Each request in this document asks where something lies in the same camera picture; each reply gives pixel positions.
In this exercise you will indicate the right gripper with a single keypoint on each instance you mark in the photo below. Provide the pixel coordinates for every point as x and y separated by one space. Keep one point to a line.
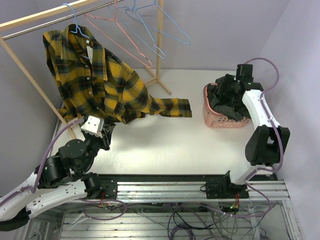
228 80

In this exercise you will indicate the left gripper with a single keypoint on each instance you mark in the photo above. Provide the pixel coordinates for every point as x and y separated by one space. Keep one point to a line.
107 132

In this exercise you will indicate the blue hanger yellow shirt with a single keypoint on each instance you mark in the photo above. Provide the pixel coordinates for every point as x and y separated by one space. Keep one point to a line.
77 28

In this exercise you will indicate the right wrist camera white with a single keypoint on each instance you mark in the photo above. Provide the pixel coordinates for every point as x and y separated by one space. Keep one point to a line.
244 73

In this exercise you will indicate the metal hanging rod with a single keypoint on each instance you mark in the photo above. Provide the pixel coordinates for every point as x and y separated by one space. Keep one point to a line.
50 13

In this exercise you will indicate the dark green striped shirt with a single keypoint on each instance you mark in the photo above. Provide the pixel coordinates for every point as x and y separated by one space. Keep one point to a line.
235 112

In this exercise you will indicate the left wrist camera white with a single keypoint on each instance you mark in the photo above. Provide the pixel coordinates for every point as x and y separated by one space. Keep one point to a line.
93 125

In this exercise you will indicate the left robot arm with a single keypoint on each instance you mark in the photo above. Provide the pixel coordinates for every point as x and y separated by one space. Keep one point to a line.
62 176

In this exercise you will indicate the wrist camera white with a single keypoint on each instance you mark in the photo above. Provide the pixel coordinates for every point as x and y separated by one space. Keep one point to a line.
93 125
244 73

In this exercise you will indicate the aluminium rail base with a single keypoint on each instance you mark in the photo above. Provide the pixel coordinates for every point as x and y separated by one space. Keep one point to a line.
157 189

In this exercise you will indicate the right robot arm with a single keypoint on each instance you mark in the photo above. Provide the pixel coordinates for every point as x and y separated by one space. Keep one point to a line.
264 151

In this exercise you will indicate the yellow plaid shirt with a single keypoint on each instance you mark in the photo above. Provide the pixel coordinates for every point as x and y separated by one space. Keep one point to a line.
92 81

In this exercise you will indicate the pink plastic basket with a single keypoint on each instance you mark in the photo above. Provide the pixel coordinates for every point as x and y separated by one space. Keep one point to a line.
213 119

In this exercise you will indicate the blue wire hanger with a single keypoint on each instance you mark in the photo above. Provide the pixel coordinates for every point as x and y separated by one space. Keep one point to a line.
134 13

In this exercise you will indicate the wooden clothes rack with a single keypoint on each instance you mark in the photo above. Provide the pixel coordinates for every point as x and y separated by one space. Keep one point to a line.
27 98

